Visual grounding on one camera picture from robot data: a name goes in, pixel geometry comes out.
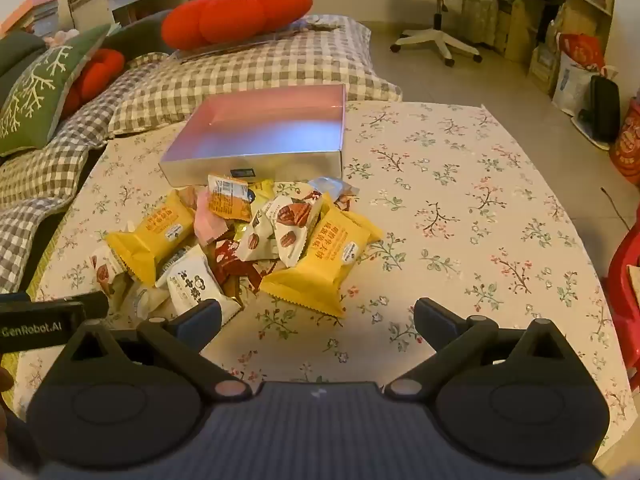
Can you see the silver box with pink inside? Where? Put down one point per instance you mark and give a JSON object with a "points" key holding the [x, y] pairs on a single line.
{"points": [[260, 130]]}

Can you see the pink snack packet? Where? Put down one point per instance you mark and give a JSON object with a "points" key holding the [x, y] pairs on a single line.
{"points": [[207, 222]]}

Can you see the red snack packet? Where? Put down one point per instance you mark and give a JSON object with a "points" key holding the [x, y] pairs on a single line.
{"points": [[227, 255]]}

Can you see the small red tomato pillow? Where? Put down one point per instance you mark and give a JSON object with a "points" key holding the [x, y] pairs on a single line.
{"points": [[97, 77]]}

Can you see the yellow snack packet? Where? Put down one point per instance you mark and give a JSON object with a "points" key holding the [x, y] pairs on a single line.
{"points": [[315, 265], [150, 232]]}

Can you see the dark grey sofa cushion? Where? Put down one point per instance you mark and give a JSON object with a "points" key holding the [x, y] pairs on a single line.
{"points": [[15, 55]]}

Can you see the pink flat box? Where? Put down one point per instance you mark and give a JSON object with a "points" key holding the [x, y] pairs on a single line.
{"points": [[30, 12]]}

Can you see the small white pecan-print packet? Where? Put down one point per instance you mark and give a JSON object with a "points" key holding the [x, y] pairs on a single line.
{"points": [[252, 240], [105, 272]]}

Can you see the white packet with black print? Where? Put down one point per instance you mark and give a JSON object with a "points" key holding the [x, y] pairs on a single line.
{"points": [[192, 275]]}

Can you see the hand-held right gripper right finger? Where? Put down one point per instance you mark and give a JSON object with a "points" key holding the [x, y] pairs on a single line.
{"points": [[430, 322]]}

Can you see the plain white snack packet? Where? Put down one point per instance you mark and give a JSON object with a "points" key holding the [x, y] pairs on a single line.
{"points": [[147, 300]]}

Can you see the large red tomato pillow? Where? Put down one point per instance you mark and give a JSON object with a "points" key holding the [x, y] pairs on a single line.
{"points": [[235, 12]]}

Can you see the black bag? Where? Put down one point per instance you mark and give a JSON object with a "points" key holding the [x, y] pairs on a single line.
{"points": [[605, 110]]}

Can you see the red printed packaging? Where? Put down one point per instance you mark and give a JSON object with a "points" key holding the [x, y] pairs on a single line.
{"points": [[631, 145]]}

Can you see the floral tablecloth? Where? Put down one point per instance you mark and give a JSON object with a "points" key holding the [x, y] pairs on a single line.
{"points": [[475, 210]]}

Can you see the red plastic stool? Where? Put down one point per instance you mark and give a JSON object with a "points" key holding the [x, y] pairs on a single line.
{"points": [[627, 270]]}

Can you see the grey checkered bedding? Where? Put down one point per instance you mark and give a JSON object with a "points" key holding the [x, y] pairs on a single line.
{"points": [[250, 70]]}

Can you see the large white pecan-print packet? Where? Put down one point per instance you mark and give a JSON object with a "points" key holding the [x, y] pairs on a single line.
{"points": [[292, 230]]}

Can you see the white printed bag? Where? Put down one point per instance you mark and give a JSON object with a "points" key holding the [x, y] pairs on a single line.
{"points": [[572, 85]]}

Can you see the clear blue-edged snack packet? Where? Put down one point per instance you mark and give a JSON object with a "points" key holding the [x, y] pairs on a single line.
{"points": [[332, 187]]}

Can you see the red plastic bag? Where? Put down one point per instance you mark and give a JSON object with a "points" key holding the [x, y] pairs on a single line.
{"points": [[580, 50]]}

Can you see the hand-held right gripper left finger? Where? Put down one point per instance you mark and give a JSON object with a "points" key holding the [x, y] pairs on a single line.
{"points": [[202, 322]]}

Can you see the green pillow with white branches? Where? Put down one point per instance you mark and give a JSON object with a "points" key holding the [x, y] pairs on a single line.
{"points": [[40, 90]]}

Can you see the orange snack packet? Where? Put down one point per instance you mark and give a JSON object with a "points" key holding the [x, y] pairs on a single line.
{"points": [[227, 197]]}

